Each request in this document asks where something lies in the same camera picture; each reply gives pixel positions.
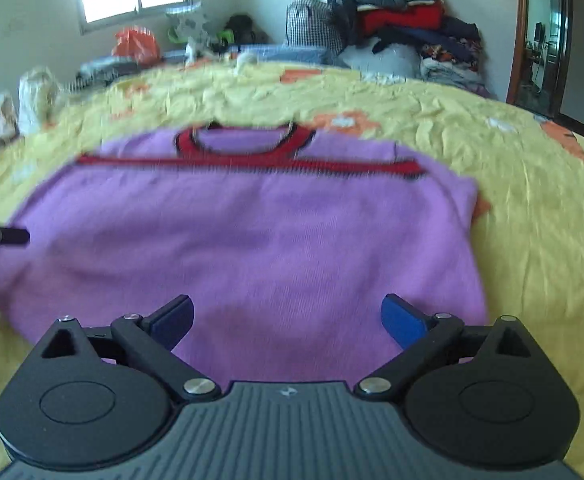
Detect brown wooden door frame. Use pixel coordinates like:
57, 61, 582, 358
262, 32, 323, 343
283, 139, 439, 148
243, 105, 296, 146
506, 0, 584, 145

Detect pile of folded clothes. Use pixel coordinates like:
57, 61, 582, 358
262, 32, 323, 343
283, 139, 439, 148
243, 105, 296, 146
317, 0, 489, 92

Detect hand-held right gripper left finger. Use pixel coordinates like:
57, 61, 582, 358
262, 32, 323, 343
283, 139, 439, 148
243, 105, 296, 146
40, 294, 223, 403

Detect blue quilted blanket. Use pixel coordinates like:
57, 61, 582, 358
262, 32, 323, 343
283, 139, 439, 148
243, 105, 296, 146
229, 44, 343, 67

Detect black white checkered bag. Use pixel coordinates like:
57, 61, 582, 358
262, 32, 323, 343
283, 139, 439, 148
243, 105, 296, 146
286, 0, 347, 54

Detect floral grey pillow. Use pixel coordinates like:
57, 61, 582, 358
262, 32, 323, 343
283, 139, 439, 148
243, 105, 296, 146
166, 4, 211, 47

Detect yellow carrot print bedspread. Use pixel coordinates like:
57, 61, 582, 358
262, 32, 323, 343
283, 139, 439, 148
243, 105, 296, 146
0, 60, 584, 480

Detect dark patterned clothes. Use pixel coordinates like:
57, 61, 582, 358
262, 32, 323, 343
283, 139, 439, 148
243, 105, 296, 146
76, 57, 143, 89

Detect orange plastic bag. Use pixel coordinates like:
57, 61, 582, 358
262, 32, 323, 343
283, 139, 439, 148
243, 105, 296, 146
112, 27, 163, 67

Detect purple sweater red collar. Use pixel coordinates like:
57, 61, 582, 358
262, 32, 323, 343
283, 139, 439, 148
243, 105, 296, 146
0, 122, 491, 397

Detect green plastic chair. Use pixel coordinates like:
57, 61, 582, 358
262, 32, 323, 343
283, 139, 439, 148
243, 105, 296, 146
168, 27, 235, 52

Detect black backpack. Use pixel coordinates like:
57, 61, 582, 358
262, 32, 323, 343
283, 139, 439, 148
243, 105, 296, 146
224, 14, 271, 45

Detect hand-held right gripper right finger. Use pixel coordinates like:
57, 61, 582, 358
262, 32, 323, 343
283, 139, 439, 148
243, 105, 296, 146
354, 293, 548, 403

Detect white quilted jacket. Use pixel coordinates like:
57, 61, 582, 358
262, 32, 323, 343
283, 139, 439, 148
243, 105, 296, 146
18, 66, 68, 134

